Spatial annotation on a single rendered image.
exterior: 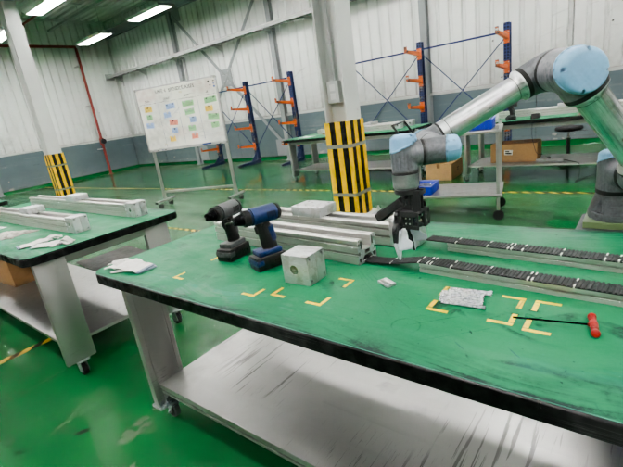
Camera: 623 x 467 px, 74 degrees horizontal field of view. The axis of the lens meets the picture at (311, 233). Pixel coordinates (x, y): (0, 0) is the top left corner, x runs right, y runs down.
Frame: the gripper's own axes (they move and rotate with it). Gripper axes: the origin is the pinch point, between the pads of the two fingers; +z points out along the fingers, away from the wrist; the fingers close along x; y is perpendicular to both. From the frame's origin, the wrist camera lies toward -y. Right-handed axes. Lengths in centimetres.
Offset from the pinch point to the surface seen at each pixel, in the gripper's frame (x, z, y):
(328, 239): -4.8, -2.6, -26.7
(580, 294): -0.9, 4.2, 46.5
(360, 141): 274, -3, -216
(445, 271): -1.0, 4.2, 13.2
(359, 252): -4.1, 0.8, -14.7
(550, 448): 9, 61, 39
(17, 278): -44, 53, -343
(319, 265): -18.5, 0.5, -19.4
